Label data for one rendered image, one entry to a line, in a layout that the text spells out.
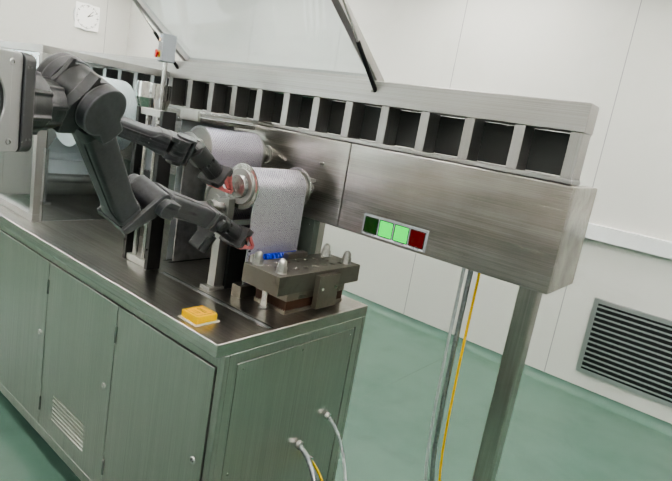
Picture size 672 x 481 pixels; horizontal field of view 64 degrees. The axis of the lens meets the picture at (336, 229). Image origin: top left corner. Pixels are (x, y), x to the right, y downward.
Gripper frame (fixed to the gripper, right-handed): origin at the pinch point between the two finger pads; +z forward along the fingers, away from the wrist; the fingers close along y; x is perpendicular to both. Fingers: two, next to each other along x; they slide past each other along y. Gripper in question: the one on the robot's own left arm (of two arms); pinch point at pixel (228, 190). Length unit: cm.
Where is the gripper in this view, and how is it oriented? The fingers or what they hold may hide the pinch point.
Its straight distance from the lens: 172.7
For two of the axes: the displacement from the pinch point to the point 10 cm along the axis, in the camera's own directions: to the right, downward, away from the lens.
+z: 3.4, 5.5, 7.7
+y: 7.9, 2.8, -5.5
